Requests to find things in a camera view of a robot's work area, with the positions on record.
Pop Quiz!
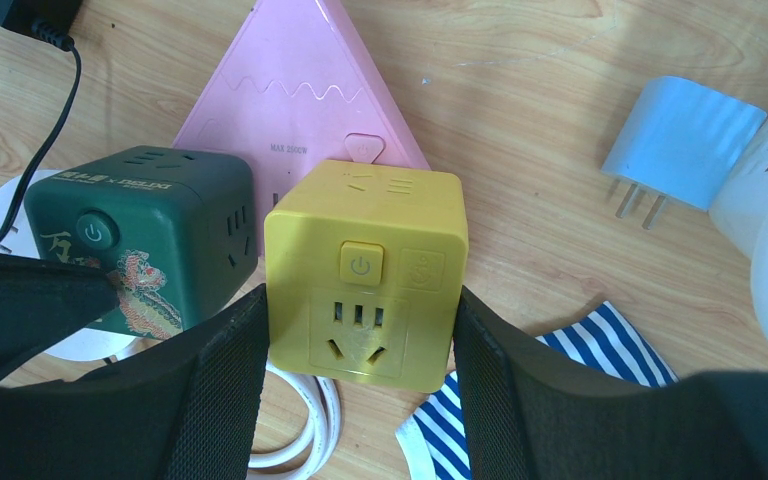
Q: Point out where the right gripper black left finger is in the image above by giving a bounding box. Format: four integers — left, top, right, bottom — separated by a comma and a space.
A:
0, 286, 269, 479

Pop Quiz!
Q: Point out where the dark green cube charger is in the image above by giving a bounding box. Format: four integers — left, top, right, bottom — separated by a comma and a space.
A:
23, 146, 258, 340

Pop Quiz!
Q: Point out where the light blue small charger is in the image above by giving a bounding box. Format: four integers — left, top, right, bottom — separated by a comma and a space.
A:
601, 76, 767, 230

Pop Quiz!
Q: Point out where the black adapter at back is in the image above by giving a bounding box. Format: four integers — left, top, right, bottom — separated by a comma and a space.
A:
0, 0, 85, 253

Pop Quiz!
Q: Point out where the pink triangular power strip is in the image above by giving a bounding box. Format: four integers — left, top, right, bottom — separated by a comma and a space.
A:
173, 0, 430, 233

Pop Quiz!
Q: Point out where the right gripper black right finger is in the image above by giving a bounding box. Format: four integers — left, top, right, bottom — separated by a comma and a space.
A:
454, 290, 768, 479

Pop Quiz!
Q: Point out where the yellow power adapter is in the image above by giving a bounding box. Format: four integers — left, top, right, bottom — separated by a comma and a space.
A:
264, 160, 469, 393

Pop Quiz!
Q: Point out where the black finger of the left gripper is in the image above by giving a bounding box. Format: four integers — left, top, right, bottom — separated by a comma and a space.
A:
0, 254, 119, 380

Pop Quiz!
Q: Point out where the blue striped shirt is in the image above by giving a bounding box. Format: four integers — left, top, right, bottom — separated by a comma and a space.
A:
395, 301, 678, 479

